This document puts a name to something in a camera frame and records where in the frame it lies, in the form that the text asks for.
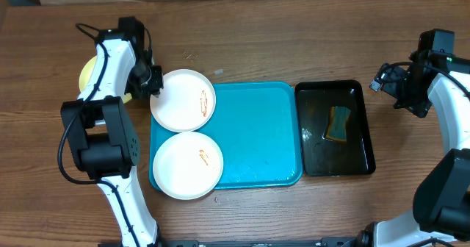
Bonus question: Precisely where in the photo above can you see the white plate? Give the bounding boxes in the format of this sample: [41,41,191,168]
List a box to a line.
[152,132,224,200]
[150,69,217,132]

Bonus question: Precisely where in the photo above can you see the yellow green rimmed plate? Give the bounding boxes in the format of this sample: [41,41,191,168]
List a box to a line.
[77,52,135,104]

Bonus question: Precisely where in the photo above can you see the green yellow sponge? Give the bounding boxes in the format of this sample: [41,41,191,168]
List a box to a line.
[325,106,351,143]

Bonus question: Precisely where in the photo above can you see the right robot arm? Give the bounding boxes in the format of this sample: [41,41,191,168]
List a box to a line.
[348,29,469,247]

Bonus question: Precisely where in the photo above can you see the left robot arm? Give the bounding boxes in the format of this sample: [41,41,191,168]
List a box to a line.
[57,17,166,246]

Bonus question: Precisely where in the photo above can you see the black rectangular water tray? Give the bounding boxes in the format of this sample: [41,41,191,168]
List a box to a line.
[294,79,376,176]

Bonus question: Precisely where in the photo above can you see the teal plastic tray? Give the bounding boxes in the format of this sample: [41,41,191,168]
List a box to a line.
[148,81,304,192]

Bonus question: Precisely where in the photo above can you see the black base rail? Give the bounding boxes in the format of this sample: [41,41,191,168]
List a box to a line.
[148,237,358,247]

